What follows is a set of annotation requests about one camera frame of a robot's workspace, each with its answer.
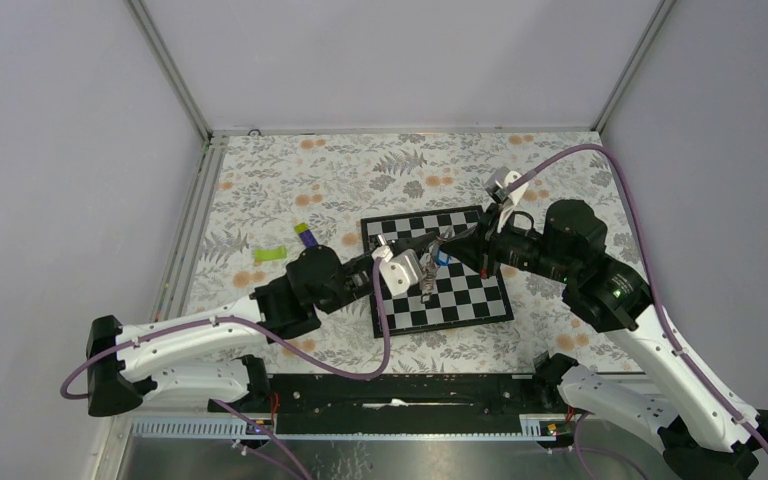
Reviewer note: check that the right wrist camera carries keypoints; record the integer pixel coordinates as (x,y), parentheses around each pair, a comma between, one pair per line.
(507,188)

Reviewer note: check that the black white chessboard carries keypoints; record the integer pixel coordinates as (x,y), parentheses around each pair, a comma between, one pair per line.
(462,297)

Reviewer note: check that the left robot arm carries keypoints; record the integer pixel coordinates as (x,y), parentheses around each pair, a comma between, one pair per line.
(129,365)

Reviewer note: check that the floral table cloth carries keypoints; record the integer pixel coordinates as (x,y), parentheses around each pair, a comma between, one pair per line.
(267,185)

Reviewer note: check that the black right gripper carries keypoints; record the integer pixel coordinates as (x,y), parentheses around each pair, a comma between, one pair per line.
(478,247)

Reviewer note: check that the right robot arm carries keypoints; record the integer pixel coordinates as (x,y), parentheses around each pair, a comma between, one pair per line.
(700,428)

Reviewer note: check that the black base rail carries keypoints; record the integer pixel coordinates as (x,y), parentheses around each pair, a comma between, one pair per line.
(407,404)

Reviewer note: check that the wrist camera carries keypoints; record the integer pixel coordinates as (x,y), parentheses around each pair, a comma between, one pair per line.
(507,188)
(398,276)

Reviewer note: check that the purple green toy brick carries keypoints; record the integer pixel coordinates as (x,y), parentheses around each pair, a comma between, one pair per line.
(305,235)

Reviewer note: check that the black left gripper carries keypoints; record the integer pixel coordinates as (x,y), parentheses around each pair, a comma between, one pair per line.
(417,246)

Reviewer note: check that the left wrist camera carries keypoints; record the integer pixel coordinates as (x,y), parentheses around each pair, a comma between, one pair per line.
(398,276)

